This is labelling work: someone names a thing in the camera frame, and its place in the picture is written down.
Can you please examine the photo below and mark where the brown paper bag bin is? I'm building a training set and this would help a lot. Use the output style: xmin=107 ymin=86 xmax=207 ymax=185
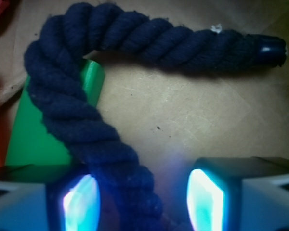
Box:
xmin=0 ymin=0 xmax=289 ymax=169

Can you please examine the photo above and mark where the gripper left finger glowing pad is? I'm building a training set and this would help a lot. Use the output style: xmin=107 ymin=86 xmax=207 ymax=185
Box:
xmin=46 ymin=166 xmax=102 ymax=231

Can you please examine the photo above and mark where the green flat plastic piece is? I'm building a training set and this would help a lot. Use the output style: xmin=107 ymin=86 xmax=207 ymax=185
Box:
xmin=5 ymin=60 xmax=105 ymax=166

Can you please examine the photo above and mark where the dark blue twisted rope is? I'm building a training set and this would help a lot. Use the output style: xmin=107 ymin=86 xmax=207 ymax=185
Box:
xmin=24 ymin=2 xmax=287 ymax=231

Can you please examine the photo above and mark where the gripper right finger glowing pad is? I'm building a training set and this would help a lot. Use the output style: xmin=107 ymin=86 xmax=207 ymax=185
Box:
xmin=186 ymin=157 xmax=243 ymax=231

